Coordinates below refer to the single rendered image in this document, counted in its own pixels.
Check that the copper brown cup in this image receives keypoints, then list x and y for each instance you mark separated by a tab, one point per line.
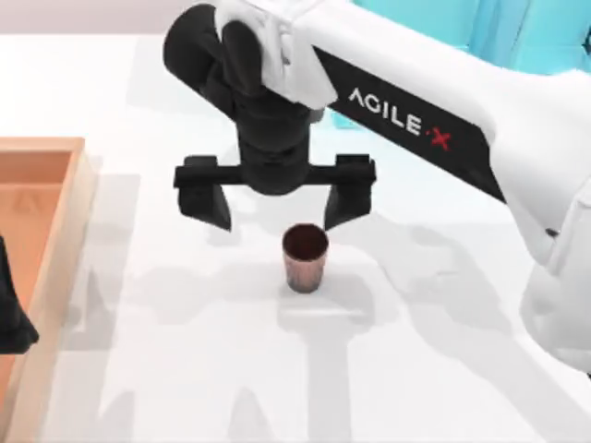
305	272

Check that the shallow salmon-coloured box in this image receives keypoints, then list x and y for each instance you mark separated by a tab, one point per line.
32	161

